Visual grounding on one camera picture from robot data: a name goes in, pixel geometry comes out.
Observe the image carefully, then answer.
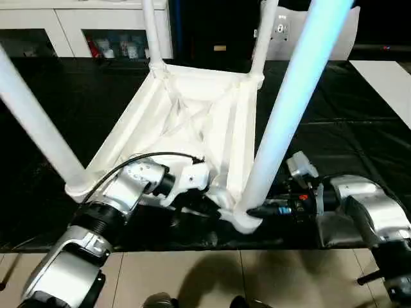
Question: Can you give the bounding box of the white plastic table top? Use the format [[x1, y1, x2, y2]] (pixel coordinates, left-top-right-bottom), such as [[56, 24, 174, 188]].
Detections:
[[64, 62, 266, 235]]

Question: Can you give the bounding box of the white plastic table leg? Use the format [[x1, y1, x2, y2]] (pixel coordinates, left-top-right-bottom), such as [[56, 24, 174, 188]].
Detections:
[[141, 0, 166, 73], [243, 0, 356, 219], [250, 0, 279, 81], [0, 44, 96, 198]]

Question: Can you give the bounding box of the black mat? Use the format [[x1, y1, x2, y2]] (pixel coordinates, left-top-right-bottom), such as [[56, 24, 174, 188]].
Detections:
[[0, 56, 411, 254]]

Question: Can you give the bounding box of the white board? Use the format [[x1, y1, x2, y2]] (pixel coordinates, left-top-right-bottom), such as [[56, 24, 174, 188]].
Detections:
[[349, 60, 411, 131]]

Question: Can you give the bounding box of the grey cushion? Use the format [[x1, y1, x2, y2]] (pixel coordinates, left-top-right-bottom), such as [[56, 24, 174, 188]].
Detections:
[[253, 6, 360, 61]]

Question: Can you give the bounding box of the black bar red light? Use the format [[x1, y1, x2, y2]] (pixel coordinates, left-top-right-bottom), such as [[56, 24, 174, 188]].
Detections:
[[351, 44, 411, 52]]

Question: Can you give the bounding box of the dark blue cabinet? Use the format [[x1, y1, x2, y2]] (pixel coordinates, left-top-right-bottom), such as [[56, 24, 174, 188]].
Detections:
[[168, 0, 258, 65]]

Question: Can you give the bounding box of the white cabinet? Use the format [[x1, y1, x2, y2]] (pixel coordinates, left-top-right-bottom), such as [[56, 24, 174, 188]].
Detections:
[[0, 0, 174, 59]]

